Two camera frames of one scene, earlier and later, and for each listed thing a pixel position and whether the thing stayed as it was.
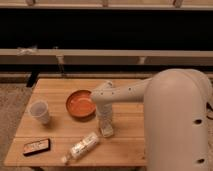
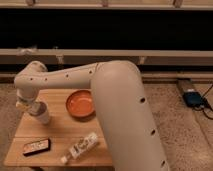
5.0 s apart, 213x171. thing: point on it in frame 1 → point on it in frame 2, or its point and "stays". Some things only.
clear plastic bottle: (82, 146) stays
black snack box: (36, 147) stays
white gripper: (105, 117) → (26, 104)
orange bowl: (81, 104) stays
